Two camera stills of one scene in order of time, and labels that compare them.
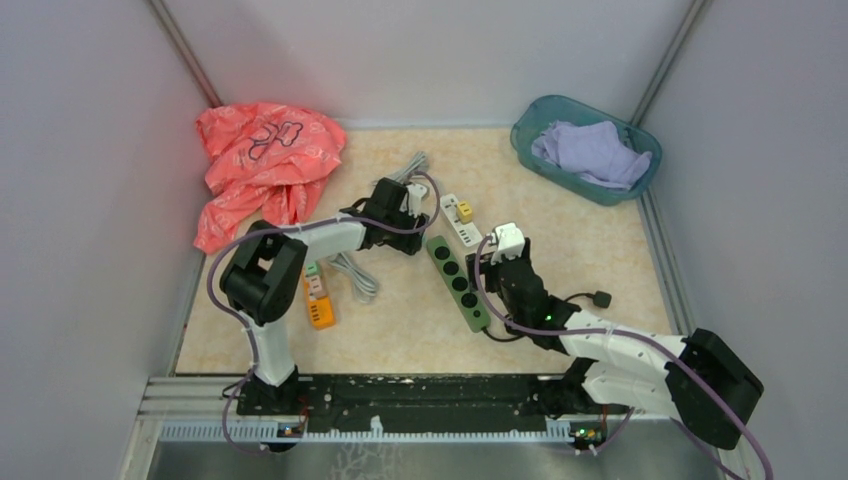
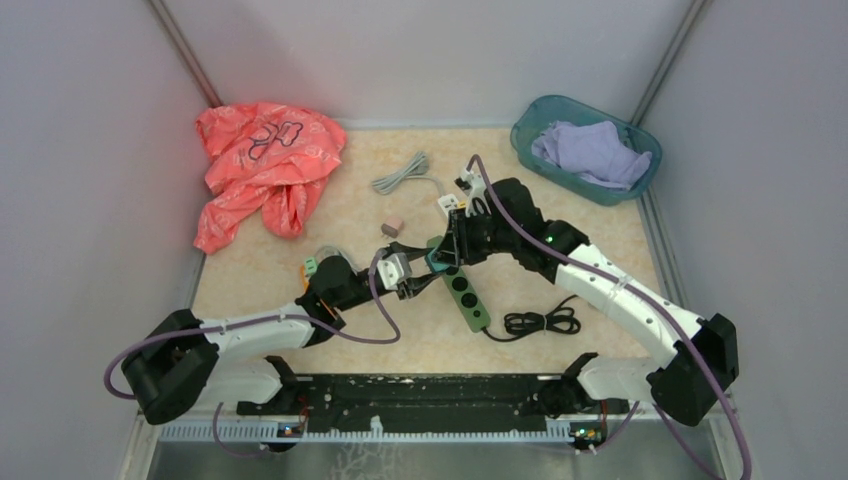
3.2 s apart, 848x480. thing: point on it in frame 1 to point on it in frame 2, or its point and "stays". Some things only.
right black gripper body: [493, 284] to [482, 237]
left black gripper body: [405, 221] to [364, 293]
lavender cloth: [596, 151] stays
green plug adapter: [313, 268] stays
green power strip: [455, 277] stays
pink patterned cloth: [263, 162] stays
